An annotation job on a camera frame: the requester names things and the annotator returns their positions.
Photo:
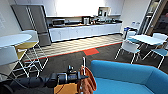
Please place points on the white kitchen upper cabinets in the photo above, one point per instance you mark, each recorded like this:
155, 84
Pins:
50, 8

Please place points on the white chair with yellow seat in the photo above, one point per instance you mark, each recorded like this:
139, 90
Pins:
31, 43

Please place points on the black microwave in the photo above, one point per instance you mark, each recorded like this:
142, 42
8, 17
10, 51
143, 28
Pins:
58, 22

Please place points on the silver kettle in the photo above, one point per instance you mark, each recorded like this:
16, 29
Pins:
86, 20

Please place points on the orange garment with white print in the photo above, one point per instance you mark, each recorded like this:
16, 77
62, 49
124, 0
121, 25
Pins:
89, 81

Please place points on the grey coffee machine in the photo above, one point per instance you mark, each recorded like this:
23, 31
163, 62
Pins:
103, 11

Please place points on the white kitchen base cabinets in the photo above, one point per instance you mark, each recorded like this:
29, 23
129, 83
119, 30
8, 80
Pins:
83, 31

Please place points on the white square table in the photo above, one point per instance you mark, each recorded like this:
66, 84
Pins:
148, 39

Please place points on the pale blue padded board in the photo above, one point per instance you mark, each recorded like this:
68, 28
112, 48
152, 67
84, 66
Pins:
13, 39

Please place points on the blue sofa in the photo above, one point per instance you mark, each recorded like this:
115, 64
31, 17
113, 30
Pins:
126, 76

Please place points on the grey refrigerator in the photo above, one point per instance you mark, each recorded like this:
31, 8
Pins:
31, 23

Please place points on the wooden framed glass door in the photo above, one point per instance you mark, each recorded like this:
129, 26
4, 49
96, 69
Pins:
156, 16

